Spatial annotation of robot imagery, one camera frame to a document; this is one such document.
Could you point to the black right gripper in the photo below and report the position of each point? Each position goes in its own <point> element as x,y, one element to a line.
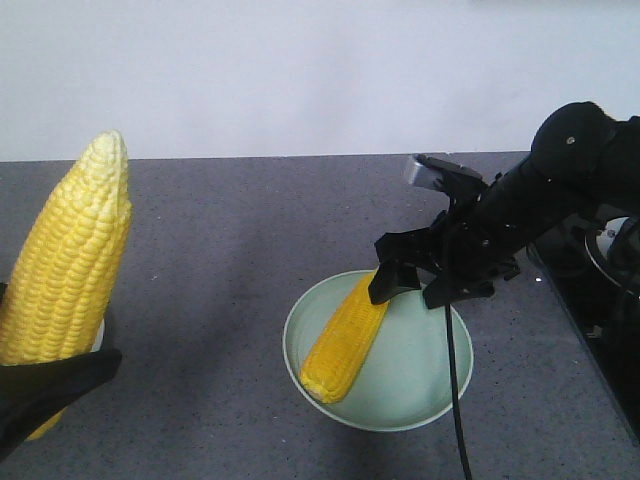
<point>475,244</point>

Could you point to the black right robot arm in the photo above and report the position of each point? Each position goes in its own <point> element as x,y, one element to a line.
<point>579,158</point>

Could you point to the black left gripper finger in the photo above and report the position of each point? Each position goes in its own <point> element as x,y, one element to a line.
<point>31,394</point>

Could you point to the black gas stove top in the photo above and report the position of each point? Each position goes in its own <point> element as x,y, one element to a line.
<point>593,267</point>

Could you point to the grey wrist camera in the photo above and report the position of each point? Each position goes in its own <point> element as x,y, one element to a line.
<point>443,176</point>

